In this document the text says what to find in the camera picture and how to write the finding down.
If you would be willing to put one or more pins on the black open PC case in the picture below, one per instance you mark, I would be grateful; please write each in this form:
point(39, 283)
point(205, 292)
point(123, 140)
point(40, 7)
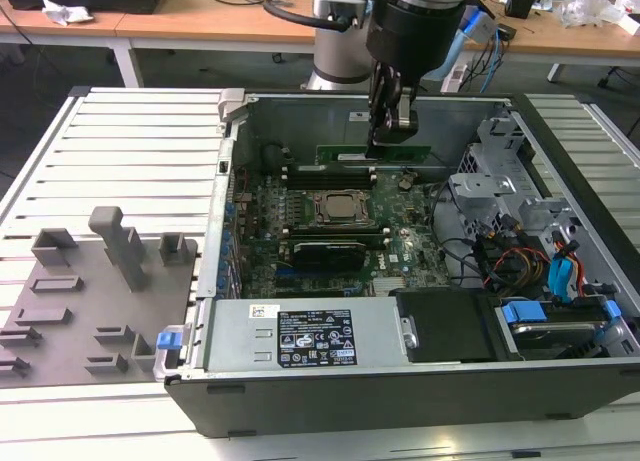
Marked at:
point(350, 406)

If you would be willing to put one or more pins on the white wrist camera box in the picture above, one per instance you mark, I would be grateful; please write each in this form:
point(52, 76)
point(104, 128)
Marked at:
point(482, 28)

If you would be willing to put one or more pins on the blue case latch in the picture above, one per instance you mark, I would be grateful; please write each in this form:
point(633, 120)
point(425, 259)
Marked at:
point(167, 341)

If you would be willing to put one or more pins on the green motherboard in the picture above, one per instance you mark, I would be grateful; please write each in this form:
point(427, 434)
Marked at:
point(400, 231)

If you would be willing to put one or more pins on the crumpled white paper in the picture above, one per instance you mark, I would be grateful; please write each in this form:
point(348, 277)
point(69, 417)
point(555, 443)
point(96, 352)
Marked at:
point(65, 11)

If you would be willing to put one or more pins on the grey case corner latch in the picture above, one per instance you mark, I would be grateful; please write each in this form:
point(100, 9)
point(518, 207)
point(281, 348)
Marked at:
point(231, 103)

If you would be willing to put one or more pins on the silver power supply unit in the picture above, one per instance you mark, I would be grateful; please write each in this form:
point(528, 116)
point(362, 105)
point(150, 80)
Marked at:
point(240, 331)

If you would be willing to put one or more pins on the silver metal drive cage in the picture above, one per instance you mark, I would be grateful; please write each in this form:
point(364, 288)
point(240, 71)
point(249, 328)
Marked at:
point(480, 188)

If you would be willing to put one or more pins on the black plastic shroud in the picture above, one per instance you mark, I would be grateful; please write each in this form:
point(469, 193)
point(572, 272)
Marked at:
point(445, 326)

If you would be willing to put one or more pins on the empty RAM slots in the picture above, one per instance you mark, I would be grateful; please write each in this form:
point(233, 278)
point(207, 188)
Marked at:
point(340, 235)

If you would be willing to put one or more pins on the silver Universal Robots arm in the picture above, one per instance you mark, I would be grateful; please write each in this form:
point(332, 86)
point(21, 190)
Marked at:
point(340, 51)

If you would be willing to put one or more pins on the black graphics card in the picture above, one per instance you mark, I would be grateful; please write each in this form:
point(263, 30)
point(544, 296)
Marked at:
point(327, 255)

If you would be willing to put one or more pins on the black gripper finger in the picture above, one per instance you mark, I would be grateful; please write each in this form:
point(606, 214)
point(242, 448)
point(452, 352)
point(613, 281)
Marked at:
point(406, 121)
point(381, 106)

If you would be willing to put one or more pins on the small black box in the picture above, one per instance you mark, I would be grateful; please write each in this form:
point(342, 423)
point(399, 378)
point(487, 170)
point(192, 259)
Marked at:
point(521, 3)

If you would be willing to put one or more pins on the grey parts rack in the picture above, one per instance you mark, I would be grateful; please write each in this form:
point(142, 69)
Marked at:
point(100, 301)

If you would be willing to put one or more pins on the clear plastic bags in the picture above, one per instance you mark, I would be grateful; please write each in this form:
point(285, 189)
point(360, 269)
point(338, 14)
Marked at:
point(590, 6)

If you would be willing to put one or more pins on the wooden desk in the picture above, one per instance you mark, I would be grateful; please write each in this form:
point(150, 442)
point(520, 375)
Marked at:
point(175, 23)

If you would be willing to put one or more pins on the installed RAM stick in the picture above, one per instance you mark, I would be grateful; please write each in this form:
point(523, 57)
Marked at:
point(332, 170)

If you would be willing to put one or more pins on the white power strip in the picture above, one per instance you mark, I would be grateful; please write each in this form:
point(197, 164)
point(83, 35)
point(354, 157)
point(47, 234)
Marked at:
point(454, 78)

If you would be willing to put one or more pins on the hard disk in blue carrier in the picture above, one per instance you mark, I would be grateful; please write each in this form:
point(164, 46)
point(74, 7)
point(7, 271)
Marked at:
point(555, 333)

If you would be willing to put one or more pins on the green RAM stick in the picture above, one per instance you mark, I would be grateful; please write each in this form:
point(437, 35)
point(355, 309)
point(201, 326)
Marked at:
point(410, 154)

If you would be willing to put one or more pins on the white sticker on case wall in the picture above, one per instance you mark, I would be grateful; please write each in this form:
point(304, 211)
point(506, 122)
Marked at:
point(357, 116)

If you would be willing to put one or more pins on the small flat black device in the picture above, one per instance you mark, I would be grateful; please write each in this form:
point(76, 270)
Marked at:
point(506, 32)

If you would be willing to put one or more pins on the round coin battery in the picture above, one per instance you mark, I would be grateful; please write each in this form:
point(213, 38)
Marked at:
point(406, 184)

